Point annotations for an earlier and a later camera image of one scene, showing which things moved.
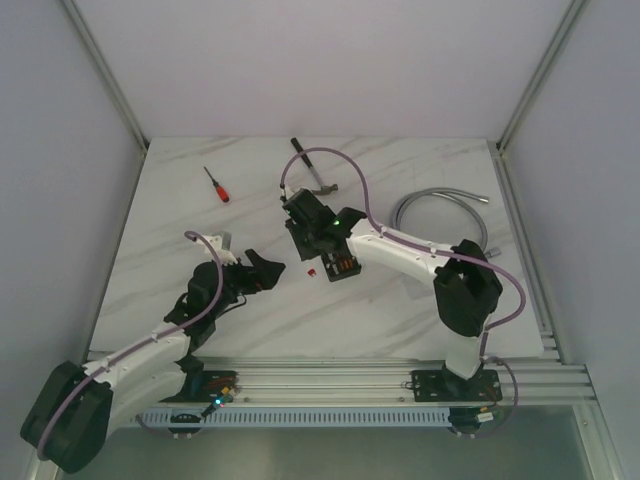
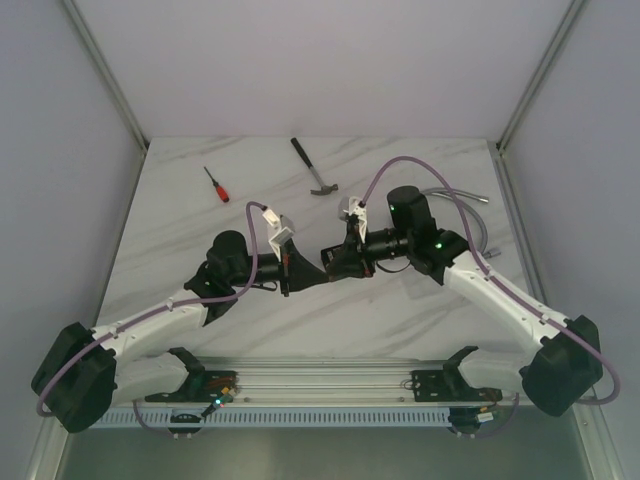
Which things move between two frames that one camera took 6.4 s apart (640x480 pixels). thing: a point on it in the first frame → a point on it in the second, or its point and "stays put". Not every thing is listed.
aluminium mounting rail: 380,380 stays put
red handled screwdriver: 221,191 stays put
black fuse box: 339,267 stays put
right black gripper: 305,253 → 355,263
